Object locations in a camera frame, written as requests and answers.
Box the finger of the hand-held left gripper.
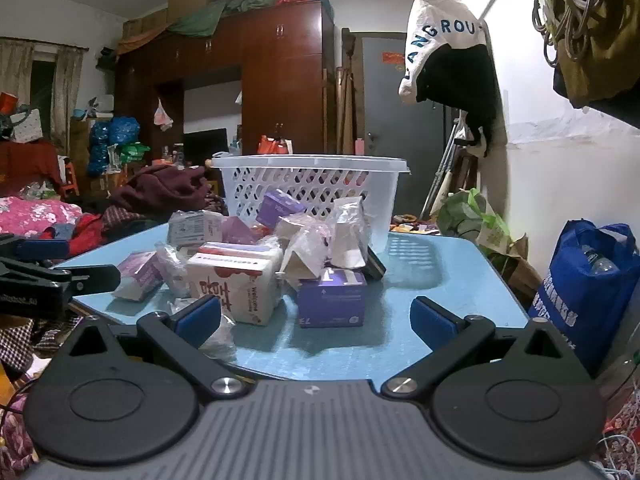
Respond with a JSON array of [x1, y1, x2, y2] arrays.
[[0, 232, 71, 262], [0, 257, 122, 297]]

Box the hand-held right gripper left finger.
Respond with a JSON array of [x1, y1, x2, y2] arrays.
[[54, 295, 251, 404]]

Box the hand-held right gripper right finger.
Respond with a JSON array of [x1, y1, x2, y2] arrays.
[[380, 295, 577, 403]]

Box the white cotton roll packet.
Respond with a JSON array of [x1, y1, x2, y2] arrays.
[[327, 197, 372, 269]]

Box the white plastic basket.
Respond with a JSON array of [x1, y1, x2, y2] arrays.
[[210, 154, 412, 255]]

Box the crumpled clear plastic wrap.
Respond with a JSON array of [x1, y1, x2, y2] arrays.
[[170, 297, 237, 361]]

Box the pink floral blanket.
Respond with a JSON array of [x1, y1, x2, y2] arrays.
[[0, 195, 84, 241]]

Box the checkered cloth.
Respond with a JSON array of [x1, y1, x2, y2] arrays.
[[0, 315, 68, 372]]

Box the light purple box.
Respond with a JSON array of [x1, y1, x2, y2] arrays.
[[112, 251, 166, 302]]

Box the white box red print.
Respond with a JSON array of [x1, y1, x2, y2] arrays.
[[186, 251, 285, 327]]

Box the clear plastic bag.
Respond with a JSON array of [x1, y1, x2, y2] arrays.
[[155, 242, 192, 299]]

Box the flat white box red stripe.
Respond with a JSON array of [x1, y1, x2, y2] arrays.
[[197, 241, 284, 262]]

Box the black box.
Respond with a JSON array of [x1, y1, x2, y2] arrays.
[[366, 246, 387, 282]]

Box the grey white box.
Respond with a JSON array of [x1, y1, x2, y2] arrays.
[[167, 210, 224, 247]]

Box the maroon packet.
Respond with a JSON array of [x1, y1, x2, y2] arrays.
[[220, 216, 262, 246]]

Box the large purple box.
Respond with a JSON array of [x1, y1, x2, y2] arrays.
[[298, 267, 369, 330]]

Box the brown cardboard box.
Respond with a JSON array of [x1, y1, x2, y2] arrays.
[[499, 234, 542, 302]]

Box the green white plastic bag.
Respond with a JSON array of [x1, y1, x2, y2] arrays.
[[437, 187, 512, 257]]

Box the maroon cloth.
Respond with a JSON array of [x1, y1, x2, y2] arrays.
[[110, 164, 212, 214]]

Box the blue plastic bags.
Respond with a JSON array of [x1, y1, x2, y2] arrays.
[[88, 116, 142, 178]]

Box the blue shopping bag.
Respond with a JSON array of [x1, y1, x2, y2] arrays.
[[528, 219, 639, 377]]

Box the metal crutches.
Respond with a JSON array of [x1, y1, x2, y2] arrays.
[[420, 117, 469, 221]]

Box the patterned curtain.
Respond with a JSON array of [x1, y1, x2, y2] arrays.
[[0, 37, 84, 147]]

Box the black monitor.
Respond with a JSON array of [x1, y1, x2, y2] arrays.
[[182, 128, 230, 167]]

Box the pink hanging plastic bag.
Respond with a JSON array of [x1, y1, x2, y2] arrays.
[[152, 97, 175, 132]]

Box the plastic bottle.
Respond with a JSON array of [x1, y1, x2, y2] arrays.
[[580, 245, 621, 276]]

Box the orange white plastic bag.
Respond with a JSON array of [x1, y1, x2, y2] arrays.
[[257, 135, 294, 156]]

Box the grey door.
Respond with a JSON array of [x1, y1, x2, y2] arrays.
[[361, 32, 455, 217]]

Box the wooden planks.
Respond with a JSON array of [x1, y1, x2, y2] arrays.
[[336, 27, 366, 157]]

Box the brown wooden wardrobe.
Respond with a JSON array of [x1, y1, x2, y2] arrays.
[[115, 0, 336, 201]]

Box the green cloth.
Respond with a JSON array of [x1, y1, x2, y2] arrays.
[[167, 0, 283, 39]]

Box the white black hanging garment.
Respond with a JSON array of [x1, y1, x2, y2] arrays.
[[398, 0, 505, 159]]

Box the olive bag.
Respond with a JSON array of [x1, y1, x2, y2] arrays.
[[552, 0, 640, 111]]

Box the coil of cables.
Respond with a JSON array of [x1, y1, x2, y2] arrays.
[[531, 0, 624, 67]]

